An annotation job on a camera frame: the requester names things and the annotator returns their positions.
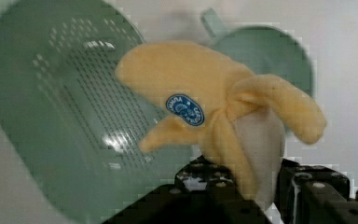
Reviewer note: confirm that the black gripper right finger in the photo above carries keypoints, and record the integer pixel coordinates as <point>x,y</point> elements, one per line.
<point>303,190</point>

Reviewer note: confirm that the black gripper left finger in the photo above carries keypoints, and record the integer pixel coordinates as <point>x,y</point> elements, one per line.
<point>201,178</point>

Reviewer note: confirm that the yellow plush peeled banana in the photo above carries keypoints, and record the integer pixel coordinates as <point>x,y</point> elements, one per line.
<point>204,92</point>

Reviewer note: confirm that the green mug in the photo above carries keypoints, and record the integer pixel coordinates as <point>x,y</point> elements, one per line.
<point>264,49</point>

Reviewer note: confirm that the green oval colander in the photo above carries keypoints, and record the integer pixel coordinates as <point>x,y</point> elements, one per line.
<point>74,125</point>

